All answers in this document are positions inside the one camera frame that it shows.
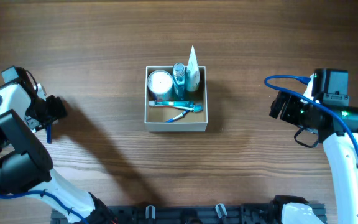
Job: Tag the blue white toothbrush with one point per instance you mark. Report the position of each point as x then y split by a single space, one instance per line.
194 109

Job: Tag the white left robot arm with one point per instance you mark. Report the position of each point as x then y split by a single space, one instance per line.
26 167

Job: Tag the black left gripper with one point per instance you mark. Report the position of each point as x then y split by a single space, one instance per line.
55 107

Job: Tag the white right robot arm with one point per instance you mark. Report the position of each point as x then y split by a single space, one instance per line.
324 110

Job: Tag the teal mouthwash bottle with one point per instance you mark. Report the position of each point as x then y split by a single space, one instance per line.
179 80

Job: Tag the blue disposable razor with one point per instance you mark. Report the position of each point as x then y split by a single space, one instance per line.
48 129

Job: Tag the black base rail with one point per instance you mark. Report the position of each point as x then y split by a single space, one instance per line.
241 214

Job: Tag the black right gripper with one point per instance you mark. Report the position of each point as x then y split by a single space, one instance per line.
282 108

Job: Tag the white lotion tube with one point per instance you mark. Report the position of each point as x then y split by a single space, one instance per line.
192 72

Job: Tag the clear cotton bud jar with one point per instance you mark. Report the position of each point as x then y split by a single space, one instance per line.
160 85

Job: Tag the white cardboard box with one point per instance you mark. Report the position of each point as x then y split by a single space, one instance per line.
155 118

